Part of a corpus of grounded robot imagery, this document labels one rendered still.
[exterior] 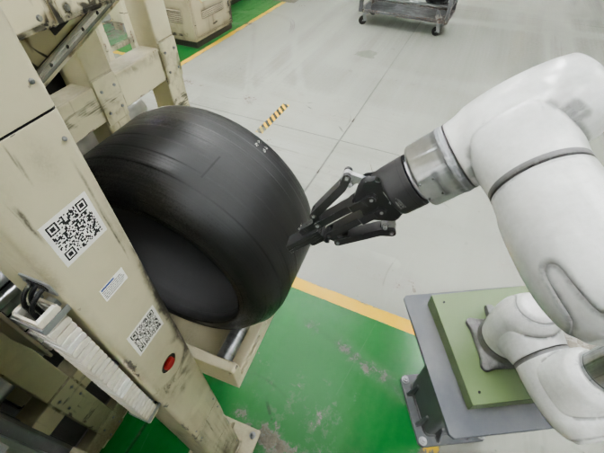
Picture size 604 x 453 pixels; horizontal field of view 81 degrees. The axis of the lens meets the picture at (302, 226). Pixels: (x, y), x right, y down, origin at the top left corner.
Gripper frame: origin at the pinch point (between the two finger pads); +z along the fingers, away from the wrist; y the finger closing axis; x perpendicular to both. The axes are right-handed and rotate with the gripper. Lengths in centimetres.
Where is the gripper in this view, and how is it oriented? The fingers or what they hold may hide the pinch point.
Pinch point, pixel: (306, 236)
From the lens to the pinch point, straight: 58.5
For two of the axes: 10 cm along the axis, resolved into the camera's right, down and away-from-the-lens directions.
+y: 6.4, 6.7, 3.7
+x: 2.1, -6.2, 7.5
